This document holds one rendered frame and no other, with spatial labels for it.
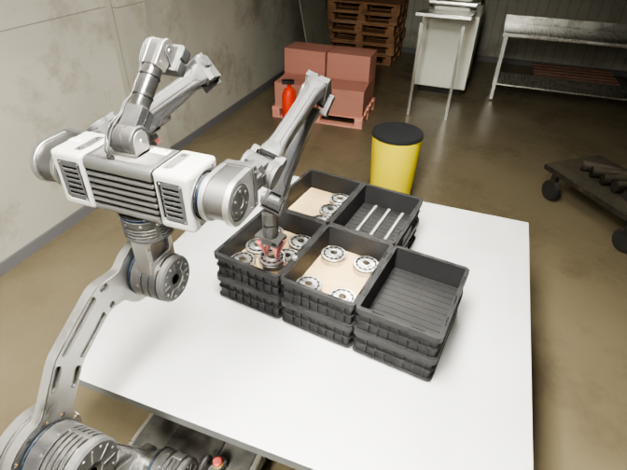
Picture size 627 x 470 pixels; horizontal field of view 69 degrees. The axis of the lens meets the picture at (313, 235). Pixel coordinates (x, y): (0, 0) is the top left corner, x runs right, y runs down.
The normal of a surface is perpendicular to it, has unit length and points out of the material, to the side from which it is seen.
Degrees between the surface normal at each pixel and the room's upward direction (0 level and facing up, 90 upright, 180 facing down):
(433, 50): 90
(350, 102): 90
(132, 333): 0
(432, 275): 90
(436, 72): 90
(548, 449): 0
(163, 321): 0
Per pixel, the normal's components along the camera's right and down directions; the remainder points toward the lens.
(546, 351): 0.02, -0.81
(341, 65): -0.33, 0.55
